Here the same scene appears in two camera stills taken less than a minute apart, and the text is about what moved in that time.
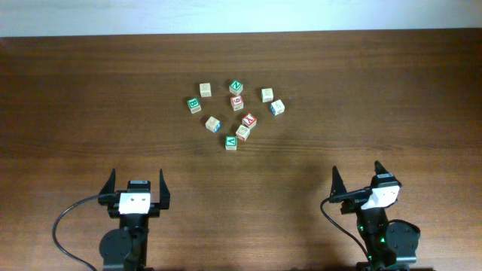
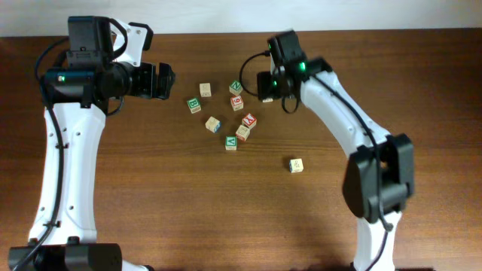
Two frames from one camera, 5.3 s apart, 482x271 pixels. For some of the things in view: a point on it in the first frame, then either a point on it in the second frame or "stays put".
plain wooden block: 205,90 stays put
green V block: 231,142 stays put
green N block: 236,87 stays put
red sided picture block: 242,132 stays put
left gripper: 153,211 -> 163,82
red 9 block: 236,102 stays put
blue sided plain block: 213,123 stays put
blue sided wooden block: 277,108 -> 296,165
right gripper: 349,205 -> 264,86
